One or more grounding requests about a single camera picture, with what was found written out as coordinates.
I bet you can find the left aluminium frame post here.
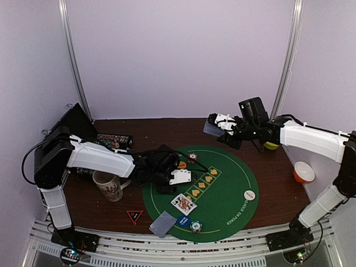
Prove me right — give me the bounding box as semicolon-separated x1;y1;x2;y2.
58;0;94;122

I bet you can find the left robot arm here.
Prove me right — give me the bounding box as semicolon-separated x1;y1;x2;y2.
34;127;180;247

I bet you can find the red poker chip stack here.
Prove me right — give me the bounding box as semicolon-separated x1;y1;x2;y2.
187;153;198;164

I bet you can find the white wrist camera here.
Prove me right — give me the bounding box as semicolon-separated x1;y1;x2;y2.
207;113;240;135
169;169;192;185

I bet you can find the blue poker chip stack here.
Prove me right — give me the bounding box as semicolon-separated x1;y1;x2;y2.
190;221;202;234

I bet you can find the blue playing card deck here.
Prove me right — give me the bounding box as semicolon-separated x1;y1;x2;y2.
203;120;225;137

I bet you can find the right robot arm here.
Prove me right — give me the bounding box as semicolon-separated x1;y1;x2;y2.
208;97;355;246

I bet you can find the white dealer button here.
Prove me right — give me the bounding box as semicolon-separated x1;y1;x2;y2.
244;190;256;201

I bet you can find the face-up queen card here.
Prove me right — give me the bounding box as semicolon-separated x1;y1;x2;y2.
170;194;197;215

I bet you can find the front poker chip row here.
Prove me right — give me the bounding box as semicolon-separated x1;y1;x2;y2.
76;167;94;177

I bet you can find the round green poker mat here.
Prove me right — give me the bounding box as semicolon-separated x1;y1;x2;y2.
142;146;259;243

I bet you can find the white floral mug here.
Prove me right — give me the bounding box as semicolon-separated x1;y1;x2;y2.
92;171;131;202

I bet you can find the right aluminium frame post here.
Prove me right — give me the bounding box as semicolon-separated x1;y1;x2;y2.
271;0;304;117

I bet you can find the orange bowl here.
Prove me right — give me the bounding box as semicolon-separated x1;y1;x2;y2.
293;161;315;184

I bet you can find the red black triangle token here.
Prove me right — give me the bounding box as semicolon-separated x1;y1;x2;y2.
126;210;144;225

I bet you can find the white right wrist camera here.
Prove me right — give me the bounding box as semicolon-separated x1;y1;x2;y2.
207;113;240;135

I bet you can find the dealt card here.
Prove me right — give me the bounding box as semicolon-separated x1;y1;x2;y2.
149;214;172;238

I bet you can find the aluminium frame post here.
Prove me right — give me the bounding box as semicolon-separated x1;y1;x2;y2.
58;0;94;122
271;0;304;117

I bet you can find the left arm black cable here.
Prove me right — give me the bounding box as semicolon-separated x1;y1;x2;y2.
136;149;208;172

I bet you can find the black poker case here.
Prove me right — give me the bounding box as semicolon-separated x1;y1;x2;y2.
50;103;115;150

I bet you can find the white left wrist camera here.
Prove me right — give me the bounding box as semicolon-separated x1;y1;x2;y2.
169;169;192;185

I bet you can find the orange big blind button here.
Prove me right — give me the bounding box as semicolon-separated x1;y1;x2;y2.
178;161;187;169

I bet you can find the blue small blind button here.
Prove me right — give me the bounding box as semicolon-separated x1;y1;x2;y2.
176;215;191;228

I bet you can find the green bowl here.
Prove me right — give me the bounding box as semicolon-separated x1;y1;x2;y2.
264;142;280;150

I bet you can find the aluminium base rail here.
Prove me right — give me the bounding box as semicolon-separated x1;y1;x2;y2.
23;218;344;267

